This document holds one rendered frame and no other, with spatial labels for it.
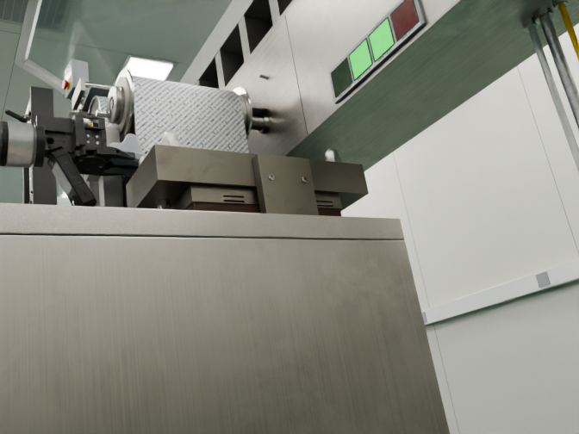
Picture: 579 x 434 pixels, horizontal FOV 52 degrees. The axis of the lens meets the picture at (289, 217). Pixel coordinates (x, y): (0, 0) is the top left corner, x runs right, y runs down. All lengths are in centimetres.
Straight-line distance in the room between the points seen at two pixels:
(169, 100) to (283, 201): 38
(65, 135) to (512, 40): 78
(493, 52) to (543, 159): 260
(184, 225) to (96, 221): 12
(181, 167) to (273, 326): 28
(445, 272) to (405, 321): 317
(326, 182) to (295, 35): 39
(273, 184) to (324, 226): 11
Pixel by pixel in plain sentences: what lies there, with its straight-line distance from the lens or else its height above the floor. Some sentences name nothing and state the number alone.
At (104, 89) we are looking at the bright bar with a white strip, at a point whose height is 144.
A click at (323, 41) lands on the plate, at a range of 121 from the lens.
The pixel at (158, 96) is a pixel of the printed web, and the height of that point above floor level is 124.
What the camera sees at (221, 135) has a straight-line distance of 122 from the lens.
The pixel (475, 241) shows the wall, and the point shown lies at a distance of 396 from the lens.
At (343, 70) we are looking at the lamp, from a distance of 113.
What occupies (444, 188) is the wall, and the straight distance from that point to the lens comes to 416.
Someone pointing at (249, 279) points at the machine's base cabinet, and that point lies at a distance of 83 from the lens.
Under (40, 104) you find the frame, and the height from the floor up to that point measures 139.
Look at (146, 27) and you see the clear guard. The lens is 189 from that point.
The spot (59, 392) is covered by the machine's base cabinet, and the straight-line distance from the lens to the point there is 72.
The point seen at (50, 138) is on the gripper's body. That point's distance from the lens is 110.
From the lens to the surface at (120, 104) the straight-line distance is 121.
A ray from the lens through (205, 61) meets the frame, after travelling 176.
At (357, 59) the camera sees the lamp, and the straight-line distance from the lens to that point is 110.
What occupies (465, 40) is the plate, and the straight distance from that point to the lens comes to 105.
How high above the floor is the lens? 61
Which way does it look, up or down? 18 degrees up
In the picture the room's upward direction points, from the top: 10 degrees counter-clockwise
